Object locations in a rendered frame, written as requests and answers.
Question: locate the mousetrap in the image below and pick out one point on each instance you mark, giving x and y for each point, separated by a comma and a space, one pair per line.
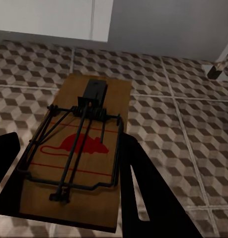
69, 173

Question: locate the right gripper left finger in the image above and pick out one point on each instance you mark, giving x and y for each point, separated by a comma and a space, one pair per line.
9, 148

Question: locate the furniture sink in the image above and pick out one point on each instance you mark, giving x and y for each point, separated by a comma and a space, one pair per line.
77, 19

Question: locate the bathtub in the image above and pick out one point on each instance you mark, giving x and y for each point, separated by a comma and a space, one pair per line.
216, 72

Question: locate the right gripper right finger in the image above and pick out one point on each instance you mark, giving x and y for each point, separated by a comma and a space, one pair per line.
168, 219

